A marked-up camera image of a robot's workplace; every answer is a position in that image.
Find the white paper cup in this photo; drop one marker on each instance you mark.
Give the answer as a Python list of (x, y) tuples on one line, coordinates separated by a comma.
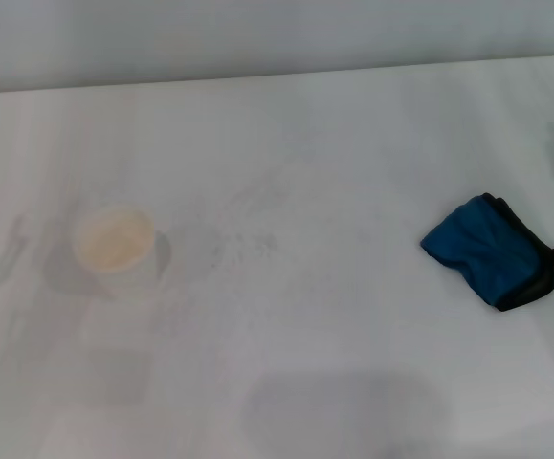
[(114, 244)]

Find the blue rag with black edge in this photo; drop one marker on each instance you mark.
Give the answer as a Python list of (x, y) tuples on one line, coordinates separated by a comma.
[(482, 248)]

